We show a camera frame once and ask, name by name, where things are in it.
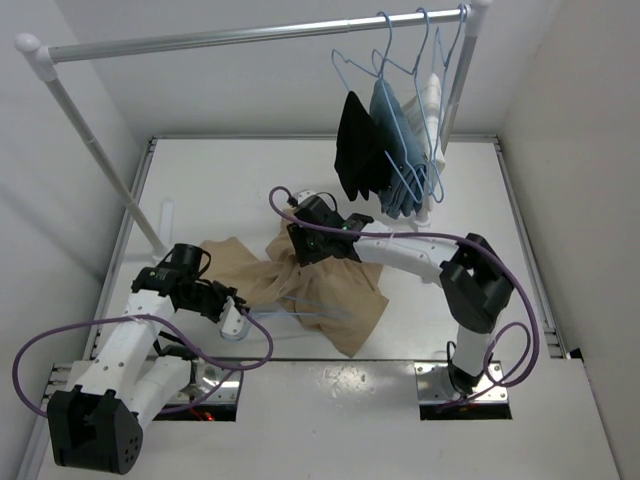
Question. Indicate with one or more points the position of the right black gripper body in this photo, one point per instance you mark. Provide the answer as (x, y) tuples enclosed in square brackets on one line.
[(310, 246)]

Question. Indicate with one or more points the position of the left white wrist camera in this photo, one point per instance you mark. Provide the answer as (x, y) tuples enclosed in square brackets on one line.
[(233, 326)]

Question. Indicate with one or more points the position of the light blue wire hanger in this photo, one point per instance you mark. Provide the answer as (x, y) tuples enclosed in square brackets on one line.
[(299, 308)]

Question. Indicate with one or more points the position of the white hanging garment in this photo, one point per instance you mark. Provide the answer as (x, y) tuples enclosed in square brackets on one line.
[(423, 113)]

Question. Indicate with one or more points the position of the blue hanger with black garment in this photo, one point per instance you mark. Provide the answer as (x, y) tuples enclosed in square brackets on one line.
[(340, 62)]

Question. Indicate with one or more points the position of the blue hanger with white garment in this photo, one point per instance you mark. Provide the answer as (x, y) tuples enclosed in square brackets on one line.
[(440, 63)]

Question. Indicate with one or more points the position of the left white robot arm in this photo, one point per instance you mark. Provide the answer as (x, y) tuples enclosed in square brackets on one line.
[(98, 422)]

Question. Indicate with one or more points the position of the black hanging garment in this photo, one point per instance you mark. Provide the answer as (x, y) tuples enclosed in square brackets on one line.
[(361, 162)]

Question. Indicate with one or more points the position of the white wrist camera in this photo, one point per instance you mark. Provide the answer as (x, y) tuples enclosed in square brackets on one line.
[(303, 195), (233, 326)]

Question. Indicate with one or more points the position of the white and silver clothes rack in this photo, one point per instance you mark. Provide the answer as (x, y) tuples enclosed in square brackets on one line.
[(42, 59)]

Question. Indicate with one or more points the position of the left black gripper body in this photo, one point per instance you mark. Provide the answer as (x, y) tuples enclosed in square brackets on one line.
[(209, 299)]

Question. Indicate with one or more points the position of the blue denim hanging garment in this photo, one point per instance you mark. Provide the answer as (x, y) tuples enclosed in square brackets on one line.
[(405, 191)]

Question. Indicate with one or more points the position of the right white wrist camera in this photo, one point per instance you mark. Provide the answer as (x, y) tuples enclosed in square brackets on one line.
[(303, 195)]

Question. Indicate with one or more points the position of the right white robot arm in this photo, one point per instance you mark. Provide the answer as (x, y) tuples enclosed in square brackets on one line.
[(476, 291)]

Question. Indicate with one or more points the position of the beige t shirt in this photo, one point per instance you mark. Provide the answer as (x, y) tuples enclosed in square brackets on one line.
[(339, 282)]

